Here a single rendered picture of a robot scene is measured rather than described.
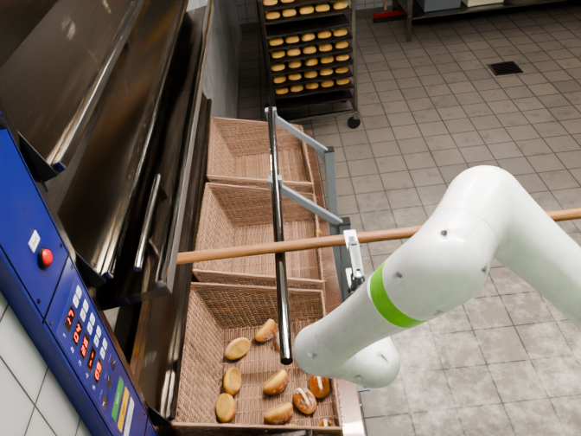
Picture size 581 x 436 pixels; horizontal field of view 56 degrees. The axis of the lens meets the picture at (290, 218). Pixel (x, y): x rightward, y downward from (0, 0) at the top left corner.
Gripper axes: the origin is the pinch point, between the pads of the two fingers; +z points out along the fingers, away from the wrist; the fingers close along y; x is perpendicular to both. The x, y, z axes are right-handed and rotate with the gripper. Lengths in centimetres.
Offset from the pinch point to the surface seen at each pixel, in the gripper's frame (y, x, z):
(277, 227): 2.3, -19.2, 17.0
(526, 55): 120, 208, 357
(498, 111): 120, 150, 267
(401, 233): -0.3, 14.6, 5.1
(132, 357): 2, -55, -24
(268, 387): 56, -29, 0
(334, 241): -0.2, -3.8, 4.9
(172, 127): -21, -47, 42
